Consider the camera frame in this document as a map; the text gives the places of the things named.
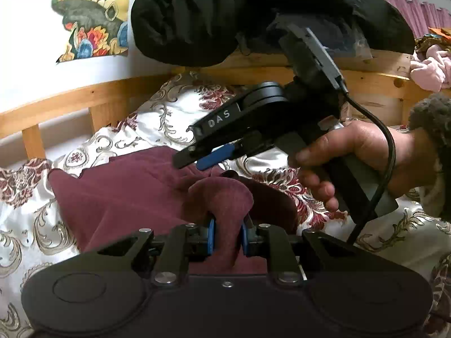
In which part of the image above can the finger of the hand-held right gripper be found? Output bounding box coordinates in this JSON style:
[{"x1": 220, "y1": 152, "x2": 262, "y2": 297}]
[
  {"x1": 196, "y1": 132, "x2": 280, "y2": 170},
  {"x1": 173, "y1": 137, "x2": 247, "y2": 170}
]

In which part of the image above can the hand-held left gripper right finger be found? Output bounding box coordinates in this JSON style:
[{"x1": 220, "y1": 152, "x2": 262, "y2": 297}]
[{"x1": 241, "y1": 217, "x2": 356, "y2": 286}]

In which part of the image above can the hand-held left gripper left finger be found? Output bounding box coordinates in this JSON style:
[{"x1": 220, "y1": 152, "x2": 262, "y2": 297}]
[{"x1": 97, "y1": 218, "x2": 216, "y2": 287}]

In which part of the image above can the maroon garment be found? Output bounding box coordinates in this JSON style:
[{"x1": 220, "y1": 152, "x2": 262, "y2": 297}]
[{"x1": 47, "y1": 146, "x2": 307, "y2": 276}]

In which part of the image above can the person's right forearm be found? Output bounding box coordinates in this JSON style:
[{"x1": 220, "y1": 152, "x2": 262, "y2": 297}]
[{"x1": 395, "y1": 93, "x2": 451, "y2": 219}]

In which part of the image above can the person's right hand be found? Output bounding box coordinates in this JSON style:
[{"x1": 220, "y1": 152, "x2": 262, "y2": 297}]
[{"x1": 288, "y1": 121, "x2": 413, "y2": 213}]

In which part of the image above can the black padded jacket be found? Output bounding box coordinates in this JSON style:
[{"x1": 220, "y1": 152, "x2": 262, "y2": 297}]
[{"x1": 131, "y1": 0, "x2": 416, "y2": 68}]

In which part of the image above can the pink cloth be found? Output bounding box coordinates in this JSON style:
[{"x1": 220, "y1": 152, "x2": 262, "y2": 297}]
[{"x1": 410, "y1": 46, "x2": 451, "y2": 91}]

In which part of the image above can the purple curtain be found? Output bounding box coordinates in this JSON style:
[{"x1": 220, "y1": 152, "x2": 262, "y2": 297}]
[{"x1": 381, "y1": 0, "x2": 449, "y2": 40}]

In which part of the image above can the patterned colourful cloth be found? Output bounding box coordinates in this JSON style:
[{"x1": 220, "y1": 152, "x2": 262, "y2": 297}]
[{"x1": 414, "y1": 26, "x2": 451, "y2": 55}]

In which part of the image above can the white floral blanket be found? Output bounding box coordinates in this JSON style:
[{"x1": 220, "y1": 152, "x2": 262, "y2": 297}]
[{"x1": 0, "y1": 72, "x2": 451, "y2": 338}]

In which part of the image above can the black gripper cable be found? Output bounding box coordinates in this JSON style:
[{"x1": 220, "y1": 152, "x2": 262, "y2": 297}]
[{"x1": 335, "y1": 77, "x2": 397, "y2": 245}]

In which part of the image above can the wooden bed frame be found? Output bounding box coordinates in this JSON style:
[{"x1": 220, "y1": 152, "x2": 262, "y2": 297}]
[{"x1": 0, "y1": 47, "x2": 432, "y2": 161}]

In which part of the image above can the colourful wall poster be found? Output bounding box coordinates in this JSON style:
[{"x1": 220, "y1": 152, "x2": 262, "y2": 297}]
[{"x1": 51, "y1": 0, "x2": 129, "y2": 65}]

